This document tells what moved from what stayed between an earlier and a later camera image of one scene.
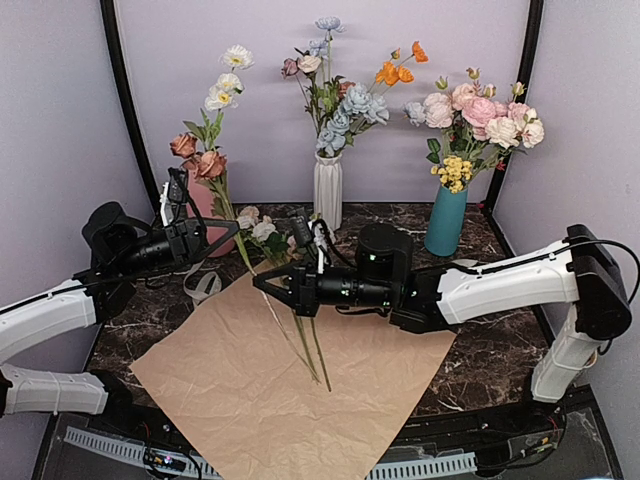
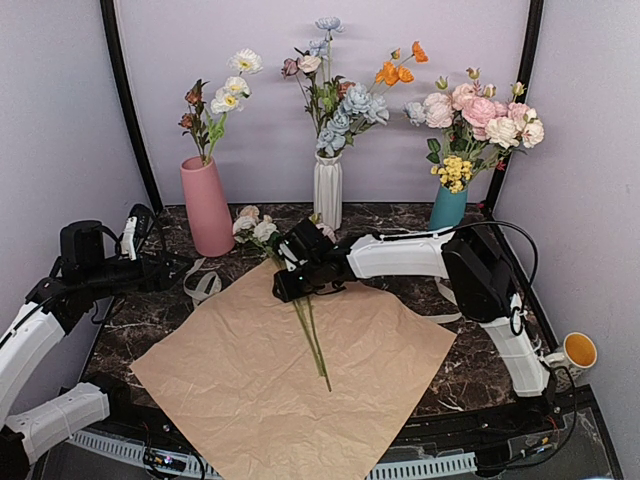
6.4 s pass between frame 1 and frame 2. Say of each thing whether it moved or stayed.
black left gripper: moved
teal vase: stayed
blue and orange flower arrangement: stayed
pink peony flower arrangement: stayed
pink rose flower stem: moved
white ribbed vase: stayed
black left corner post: stayed
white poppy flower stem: moved
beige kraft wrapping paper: stayed
